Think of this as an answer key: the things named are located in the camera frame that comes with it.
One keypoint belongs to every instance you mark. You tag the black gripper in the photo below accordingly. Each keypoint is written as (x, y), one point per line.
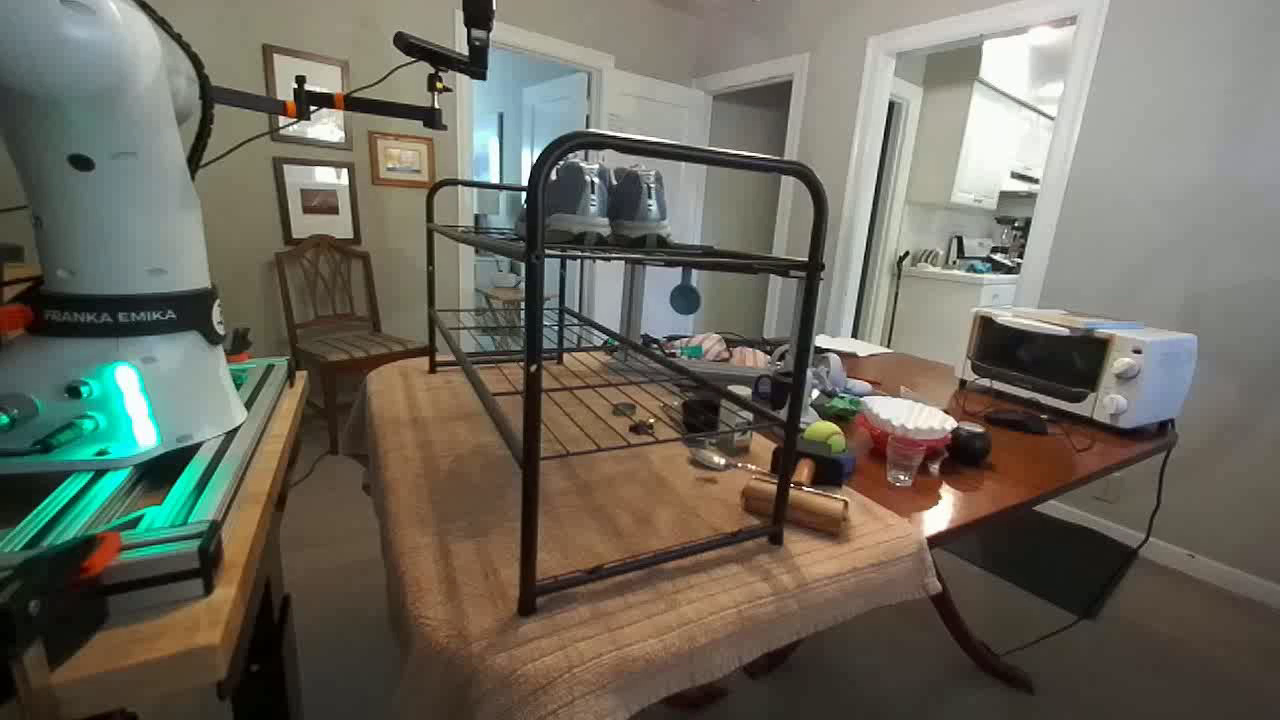
(476, 15)

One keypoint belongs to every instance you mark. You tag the grey blue sneaker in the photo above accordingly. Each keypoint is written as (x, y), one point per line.
(579, 202)
(642, 202)

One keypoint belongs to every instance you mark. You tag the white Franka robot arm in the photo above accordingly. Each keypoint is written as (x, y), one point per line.
(104, 202)

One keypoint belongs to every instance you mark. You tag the black metal shoe rack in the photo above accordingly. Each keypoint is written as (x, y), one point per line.
(535, 401)

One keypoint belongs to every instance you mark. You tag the small wooden framed picture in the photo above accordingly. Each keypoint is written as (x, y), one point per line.
(403, 157)

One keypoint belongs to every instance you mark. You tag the blue hanging ladle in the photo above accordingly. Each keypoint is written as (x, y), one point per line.
(686, 293)

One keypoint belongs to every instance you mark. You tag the wooden chair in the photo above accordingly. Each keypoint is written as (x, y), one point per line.
(335, 343)

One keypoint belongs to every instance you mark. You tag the colourful plush pile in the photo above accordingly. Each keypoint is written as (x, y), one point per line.
(721, 355)

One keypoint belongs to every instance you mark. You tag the small black cup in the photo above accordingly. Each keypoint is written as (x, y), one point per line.
(703, 412)

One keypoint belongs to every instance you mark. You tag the small metal spoon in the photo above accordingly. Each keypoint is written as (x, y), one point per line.
(709, 461)

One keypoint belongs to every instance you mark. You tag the beige woven tablecloth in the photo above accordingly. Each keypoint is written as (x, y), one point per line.
(453, 533)

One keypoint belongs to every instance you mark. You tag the green black small toy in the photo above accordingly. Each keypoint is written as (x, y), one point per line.
(838, 404)

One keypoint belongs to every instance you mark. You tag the white kitchen cabinets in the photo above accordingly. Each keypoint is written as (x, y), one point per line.
(993, 146)

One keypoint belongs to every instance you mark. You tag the green tennis ball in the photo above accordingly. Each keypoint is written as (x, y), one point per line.
(827, 436)

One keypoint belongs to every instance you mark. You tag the white kitchen counter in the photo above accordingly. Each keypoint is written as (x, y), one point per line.
(941, 314)

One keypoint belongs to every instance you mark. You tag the black ball holder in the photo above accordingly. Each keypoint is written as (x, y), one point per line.
(835, 468)

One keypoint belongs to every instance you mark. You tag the white bowl red rim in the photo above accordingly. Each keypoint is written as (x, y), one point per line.
(907, 417)

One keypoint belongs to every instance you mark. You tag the wooden rolling pin block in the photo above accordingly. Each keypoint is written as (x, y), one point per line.
(798, 509)

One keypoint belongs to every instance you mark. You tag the clear plastic cup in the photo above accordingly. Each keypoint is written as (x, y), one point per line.
(907, 461)

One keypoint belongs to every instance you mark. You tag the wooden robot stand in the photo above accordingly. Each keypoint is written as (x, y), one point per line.
(200, 603)

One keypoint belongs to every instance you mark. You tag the black round object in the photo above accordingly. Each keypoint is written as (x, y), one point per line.
(969, 445)

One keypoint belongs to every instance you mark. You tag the black remote control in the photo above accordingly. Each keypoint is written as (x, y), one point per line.
(1017, 421)

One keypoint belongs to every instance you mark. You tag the orange black clamp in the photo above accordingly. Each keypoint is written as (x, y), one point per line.
(60, 581)

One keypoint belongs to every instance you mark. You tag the dark wooden dining table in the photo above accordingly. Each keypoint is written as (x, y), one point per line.
(1027, 467)

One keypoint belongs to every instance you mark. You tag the white toaster oven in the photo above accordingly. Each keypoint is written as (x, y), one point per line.
(1145, 374)

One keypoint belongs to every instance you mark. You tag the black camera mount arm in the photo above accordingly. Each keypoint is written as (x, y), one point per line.
(375, 107)

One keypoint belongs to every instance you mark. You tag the large framed wall picture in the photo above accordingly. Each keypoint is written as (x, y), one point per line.
(307, 83)

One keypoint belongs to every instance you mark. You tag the dark framed wall picture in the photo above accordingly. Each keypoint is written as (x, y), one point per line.
(318, 202)

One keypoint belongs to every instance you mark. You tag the aluminium base frame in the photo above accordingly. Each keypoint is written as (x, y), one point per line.
(160, 503)

